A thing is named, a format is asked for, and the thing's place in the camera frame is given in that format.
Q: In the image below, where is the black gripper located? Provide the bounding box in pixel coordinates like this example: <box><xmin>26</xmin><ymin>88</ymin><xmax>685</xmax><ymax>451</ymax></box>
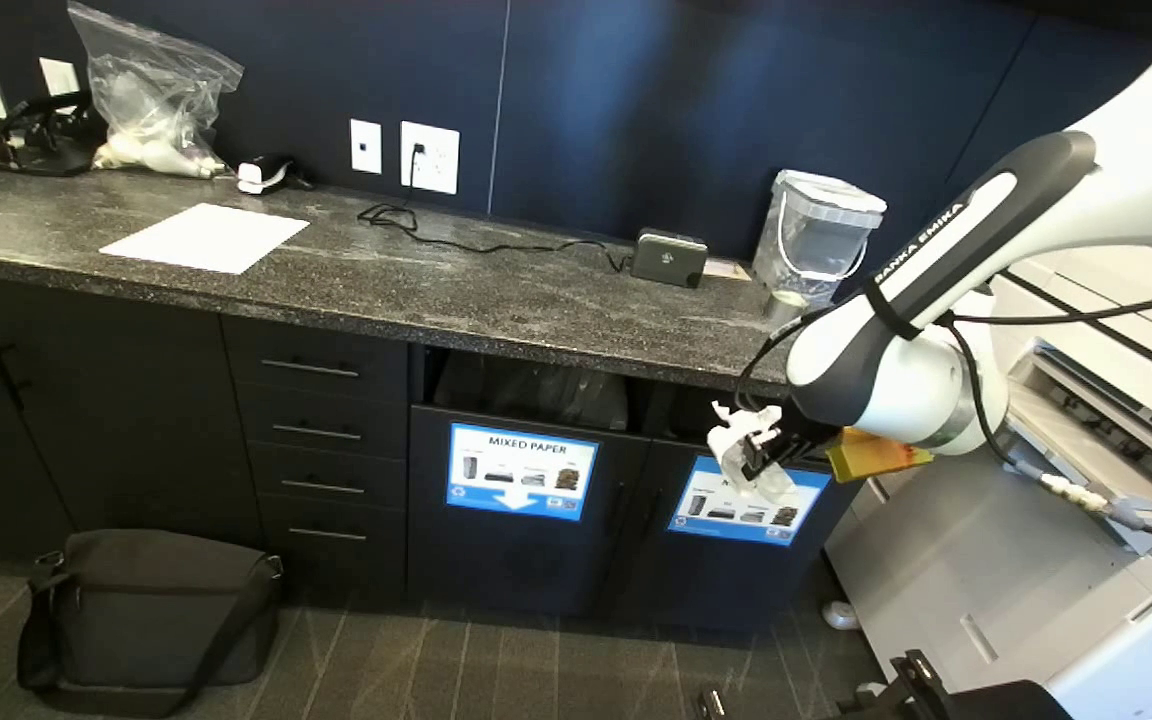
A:
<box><xmin>720</xmin><ymin>390</ymin><xmax>858</xmax><ymax>506</ymax></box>

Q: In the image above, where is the black shoulder bag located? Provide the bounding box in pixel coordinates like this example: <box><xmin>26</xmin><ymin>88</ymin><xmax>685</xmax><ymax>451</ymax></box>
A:
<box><xmin>11</xmin><ymin>525</ymin><xmax>289</xmax><ymax>720</ymax></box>

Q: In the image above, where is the dark bin liner bag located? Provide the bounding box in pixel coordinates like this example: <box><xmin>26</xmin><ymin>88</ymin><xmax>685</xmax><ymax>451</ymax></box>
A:
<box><xmin>430</xmin><ymin>349</ymin><xmax>633</xmax><ymax>430</ymax></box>

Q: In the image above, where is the dark bin door, down-arrow sign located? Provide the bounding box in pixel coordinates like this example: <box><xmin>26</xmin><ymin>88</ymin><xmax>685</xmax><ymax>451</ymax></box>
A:
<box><xmin>410</xmin><ymin>399</ymin><xmax>616</xmax><ymax>615</ymax></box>

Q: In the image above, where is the blue sign with up arrow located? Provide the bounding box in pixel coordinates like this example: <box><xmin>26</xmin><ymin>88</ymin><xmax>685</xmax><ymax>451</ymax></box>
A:
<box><xmin>666</xmin><ymin>451</ymin><xmax>838</xmax><ymax>550</ymax></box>

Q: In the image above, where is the small black box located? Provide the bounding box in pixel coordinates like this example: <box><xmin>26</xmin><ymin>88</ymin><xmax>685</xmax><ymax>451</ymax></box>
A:
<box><xmin>630</xmin><ymin>226</ymin><xmax>713</xmax><ymax>288</ymax></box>

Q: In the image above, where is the clear bucket with white lid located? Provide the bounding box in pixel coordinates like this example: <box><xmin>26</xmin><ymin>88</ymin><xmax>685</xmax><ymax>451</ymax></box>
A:
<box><xmin>748</xmin><ymin>168</ymin><xmax>892</xmax><ymax>319</ymax></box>

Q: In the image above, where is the blue sign with down arrow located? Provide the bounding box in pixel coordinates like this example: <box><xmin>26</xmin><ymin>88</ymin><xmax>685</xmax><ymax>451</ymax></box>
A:
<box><xmin>446</xmin><ymin>419</ymin><xmax>605</xmax><ymax>529</ymax></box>

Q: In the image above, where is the white office printer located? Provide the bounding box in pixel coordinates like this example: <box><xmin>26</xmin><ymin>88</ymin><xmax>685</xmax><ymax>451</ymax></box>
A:
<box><xmin>819</xmin><ymin>245</ymin><xmax>1152</xmax><ymax>720</ymax></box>

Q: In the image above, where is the small white charger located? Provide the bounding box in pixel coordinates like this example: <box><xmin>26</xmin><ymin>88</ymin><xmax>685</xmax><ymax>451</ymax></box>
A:
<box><xmin>231</xmin><ymin>154</ymin><xmax>297</xmax><ymax>199</ymax></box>

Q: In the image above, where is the flat white paper sheet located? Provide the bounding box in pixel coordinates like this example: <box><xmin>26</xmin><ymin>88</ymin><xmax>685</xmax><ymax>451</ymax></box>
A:
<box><xmin>97</xmin><ymin>199</ymin><xmax>313</xmax><ymax>280</ymax></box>

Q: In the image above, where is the dark cabinet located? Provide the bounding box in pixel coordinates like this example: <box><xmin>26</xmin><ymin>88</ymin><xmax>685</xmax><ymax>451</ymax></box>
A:
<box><xmin>0</xmin><ymin>264</ymin><xmax>895</xmax><ymax>641</ymax></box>

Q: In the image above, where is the clear plastic bag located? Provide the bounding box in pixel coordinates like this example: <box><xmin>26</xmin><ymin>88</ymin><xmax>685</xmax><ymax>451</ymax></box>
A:
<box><xmin>68</xmin><ymin>0</ymin><xmax>250</xmax><ymax>185</ymax></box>

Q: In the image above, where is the small white card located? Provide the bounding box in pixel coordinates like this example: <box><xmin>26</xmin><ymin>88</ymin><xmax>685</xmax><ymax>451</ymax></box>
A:
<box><xmin>36</xmin><ymin>50</ymin><xmax>86</xmax><ymax>101</ymax></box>

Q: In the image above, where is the yellow wrist camera mount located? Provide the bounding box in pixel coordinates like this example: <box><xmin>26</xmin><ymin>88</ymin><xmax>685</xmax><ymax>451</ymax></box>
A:
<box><xmin>819</xmin><ymin>422</ymin><xmax>938</xmax><ymax>487</ymax></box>

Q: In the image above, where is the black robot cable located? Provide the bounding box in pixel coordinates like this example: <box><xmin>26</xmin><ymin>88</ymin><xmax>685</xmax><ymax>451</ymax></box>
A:
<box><xmin>731</xmin><ymin>256</ymin><xmax>1152</xmax><ymax>544</ymax></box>

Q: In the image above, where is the black camera stand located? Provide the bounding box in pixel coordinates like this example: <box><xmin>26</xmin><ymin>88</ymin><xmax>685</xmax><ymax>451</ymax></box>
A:
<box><xmin>842</xmin><ymin>649</ymin><xmax>1077</xmax><ymax>720</ymax></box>

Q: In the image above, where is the white cable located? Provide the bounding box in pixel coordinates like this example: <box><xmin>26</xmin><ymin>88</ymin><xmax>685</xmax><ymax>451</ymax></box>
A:
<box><xmin>991</xmin><ymin>449</ymin><xmax>1149</xmax><ymax>520</ymax></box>

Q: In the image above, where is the thin black counter cable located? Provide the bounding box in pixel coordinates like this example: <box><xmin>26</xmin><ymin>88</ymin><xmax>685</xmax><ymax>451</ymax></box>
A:
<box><xmin>356</xmin><ymin>197</ymin><xmax>642</xmax><ymax>271</ymax></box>

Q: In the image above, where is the silver drawer handle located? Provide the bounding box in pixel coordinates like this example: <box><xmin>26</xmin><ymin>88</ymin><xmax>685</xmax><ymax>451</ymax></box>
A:
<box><xmin>277</xmin><ymin>472</ymin><xmax>374</xmax><ymax>504</ymax></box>
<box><xmin>284</xmin><ymin>520</ymin><xmax>374</xmax><ymax>546</ymax></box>
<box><xmin>258</xmin><ymin>351</ymin><xmax>366</xmax><ymax>384</ymax></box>
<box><xmin>267</xmin><ymin>419</ymin><xmax>368</xmax><ymax>449</ymax></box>

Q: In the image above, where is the large white wall outlet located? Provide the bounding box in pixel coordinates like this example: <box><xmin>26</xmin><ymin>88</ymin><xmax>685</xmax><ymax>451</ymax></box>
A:
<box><xmin>396</xmin><ymin>117</ymin><xmax>466</xmax><ymax>199</ymax></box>

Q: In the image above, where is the small white wall plate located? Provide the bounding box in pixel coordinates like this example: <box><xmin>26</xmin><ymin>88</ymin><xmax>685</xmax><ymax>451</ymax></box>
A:
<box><xmin>347</xmin><ymin>117</ymin><xmax>390</xmax><ymax>180</ymax></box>

